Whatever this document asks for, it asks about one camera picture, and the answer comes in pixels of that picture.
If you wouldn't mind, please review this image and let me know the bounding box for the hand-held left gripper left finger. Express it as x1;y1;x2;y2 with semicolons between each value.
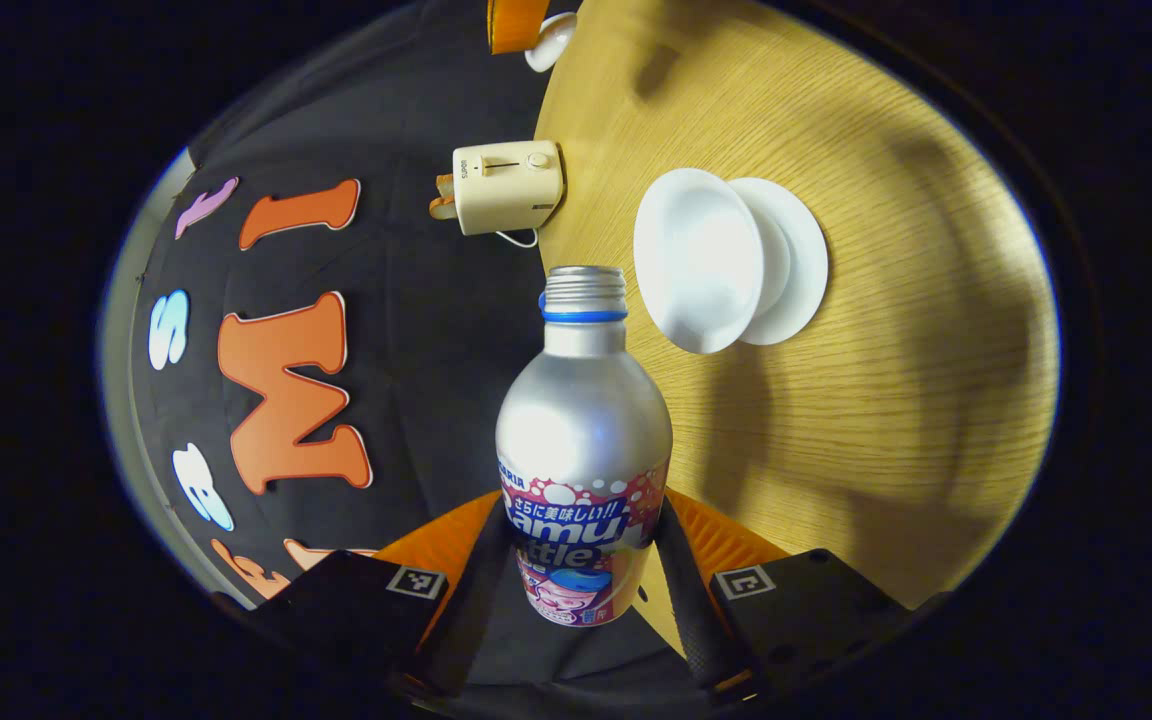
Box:
216;490;517;701

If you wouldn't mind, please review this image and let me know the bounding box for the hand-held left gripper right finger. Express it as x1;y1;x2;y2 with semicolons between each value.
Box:
641;488;922;706

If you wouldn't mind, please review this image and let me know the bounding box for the silver water bottle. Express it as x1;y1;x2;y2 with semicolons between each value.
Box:
494;265;675;629

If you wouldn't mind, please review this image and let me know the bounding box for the white teacup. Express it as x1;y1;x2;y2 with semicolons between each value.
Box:
633;168;792;356

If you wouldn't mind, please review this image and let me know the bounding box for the white toaster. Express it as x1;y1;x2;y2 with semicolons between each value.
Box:
451;140;565;237

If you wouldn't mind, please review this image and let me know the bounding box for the white saucer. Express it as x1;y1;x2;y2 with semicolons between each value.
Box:
726;177;830;347

